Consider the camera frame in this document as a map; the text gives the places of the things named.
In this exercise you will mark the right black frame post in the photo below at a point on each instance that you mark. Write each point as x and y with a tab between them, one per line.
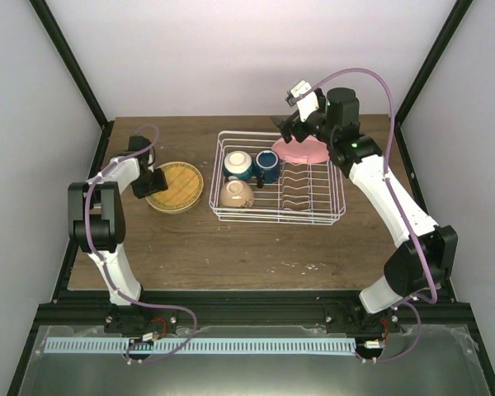
438	48

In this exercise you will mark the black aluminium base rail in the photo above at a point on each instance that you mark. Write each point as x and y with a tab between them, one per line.
337	310

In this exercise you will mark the metal front sheet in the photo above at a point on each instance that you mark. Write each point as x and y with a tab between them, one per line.
418	360

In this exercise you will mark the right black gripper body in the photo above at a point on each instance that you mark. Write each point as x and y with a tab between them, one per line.
292	124

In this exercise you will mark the bamboo pattern plate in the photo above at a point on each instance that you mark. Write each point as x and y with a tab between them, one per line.
181	173

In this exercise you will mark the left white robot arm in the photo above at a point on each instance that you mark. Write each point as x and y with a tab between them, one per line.
96	223

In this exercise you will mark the black frame post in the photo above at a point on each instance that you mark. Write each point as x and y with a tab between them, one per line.
438	48
57	37

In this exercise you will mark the dark blue mug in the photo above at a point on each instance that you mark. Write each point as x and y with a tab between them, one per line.
267	168

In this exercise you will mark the left black frame post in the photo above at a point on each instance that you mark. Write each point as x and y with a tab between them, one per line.
57	37

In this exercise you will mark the beige plate stack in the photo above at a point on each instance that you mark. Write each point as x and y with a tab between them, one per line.
177	198

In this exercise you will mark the cream and blue bowl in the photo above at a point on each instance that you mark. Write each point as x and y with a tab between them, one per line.
238	165

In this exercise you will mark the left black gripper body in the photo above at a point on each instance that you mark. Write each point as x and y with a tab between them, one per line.
146	184

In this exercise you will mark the light blue slotted strip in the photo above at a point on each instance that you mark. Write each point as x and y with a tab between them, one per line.
211	346

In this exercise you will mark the cream shallow bowl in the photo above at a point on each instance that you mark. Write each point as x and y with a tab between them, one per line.
236	194

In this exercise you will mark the pink plate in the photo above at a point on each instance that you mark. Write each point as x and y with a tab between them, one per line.
310	151

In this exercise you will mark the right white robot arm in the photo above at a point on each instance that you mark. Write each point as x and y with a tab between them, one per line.
425	251

